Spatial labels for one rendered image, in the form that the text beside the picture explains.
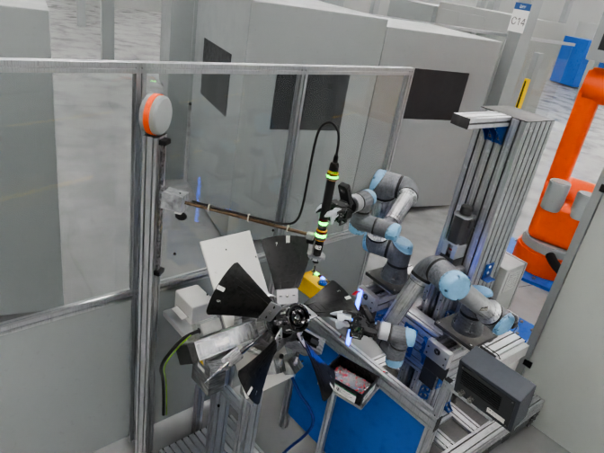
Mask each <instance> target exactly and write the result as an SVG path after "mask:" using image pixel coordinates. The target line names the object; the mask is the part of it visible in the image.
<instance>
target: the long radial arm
mask: <svg viewBox="0 0 604 453"><path fill-rule="evenodd" d="M256 328H257V327H256V323H255V320H251V321H247V322H242V323H241V324H235V325H232V326H229V327H227V328H225V329H222V330H221V331H220V332H216V333H213V334H210V335H207V336H205V337H202V338H199V339H195V340H192V341H189V342H186V343H190V342H194V344H195V347H196V351H197V353H198V356H199V360H204V359H206V358H208V357H211V356H214V355H216V354H219V353H220V352H223V351H227V350H229V349H232V348H234V347H235V346H238V345H241V344H243V343H246V342H249V341H251V340H253V339H254V338H255V337H258V336H259V333H258V331H257V329H256Z"/></svg>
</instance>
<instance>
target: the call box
mask: <svg viewBox="0 0 604 453"><path fill-rule="evenodd" d="M312 274H313V272H311V271H308V272H305V274H304V276H303V279H302V281H301V284H300V287H299V288H298V289H299V290H300V291H302V292H303V293H304V294H306V295H307V296H308V297H309V298H311V297H312V296H314V295H315V294H316V293H317V292H319V291H320V290H321V289H322V288H323V287H325V286H326V285H327V284H328V283H329V282H327V284H326V285H325V286H324V285H320V284H319V280H321V278H319V277H318V276H317V275H315V273H314V276H312Z"/></svg>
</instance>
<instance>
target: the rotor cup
mask: <svg viewBox="0 0 604 453"><path fill-rule="evenodd" d="M282 312H285V314H280V313H282ZM296 315H299V316H300V319H299V320H297V319H296ZM309 320H310V317H309V313H308V310H307V309H306V307H305V306H304V305H302V304H300V303H291V304H287V305H282V309H281V310H280V311H279V312H278V314H276V315H275V317H274V318H273V319H272V320H271V321H270V322H268V321H266V324H267V327H268V329H269V331H270V333H271V334H272V335H276V333H277V332H278V330H279V329H280V327H282V338H287V337H289V336H290V335H291V334H293V333H301V332H303V331H305V330H306V329H307V327H308V325H309ZM288 329H290V330H291V331H286V330H288Z"/></svg>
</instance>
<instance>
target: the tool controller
mask: <svg viewBox="0 0 604 453"><path fill-rule="evenodd" d="M536 387H537V386H536V385H535V384H534V383H532V382H531V381H529V380H528V379H526V378H525V377H523V376H522V375H521V374H519V373H518V372H516V371H515V370H513V369H511V368H510V367H508V366H507V365H505V364H504V363H502V362H501V361H499V360H497V359H496V358H495V357H493V356H492V355H490V354H489V353H487V352H486V351H484V350H482V349H481V348H479V347H478V346H475V347H474V348H473V349H472V350H471V351H470V352H468V353H467V354H466V355H465V356H464V357H463V358H462V359H460V361H459V365H458V370H457V377H456V382H455V386H454V390H455V391H456V392H457V393H458V395H459V396H461V397H462V396H463V397H464V398H465V399H466V400H467V402H468V403H470V404H473V405H474V406H476V407H477V408H478V409H480V410H481V411H482V412H484V413H485V414H487V415H488V416H489V417H491V418H492V419H493V420H495V421H496V422H498V423H499V424H500V425H501V426H502V427H503V428H505V429H506V430H507V431H509V432H512V431H513V430H514V429H515V428H516V427H517V425H518V424H519V423H520V422H521V421H522V420H523V419H524V418H525V417H526V415H527V412H528V409H529V406H530V403H531V400H532V397H533V395H534V392H535V390H536Z"/></svg>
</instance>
